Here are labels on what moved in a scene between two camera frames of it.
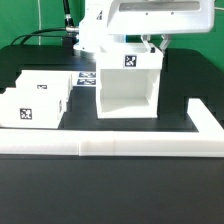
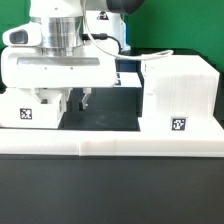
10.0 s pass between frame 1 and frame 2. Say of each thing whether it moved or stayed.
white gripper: moved
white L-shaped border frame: stayed
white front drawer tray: stayed
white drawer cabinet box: moved
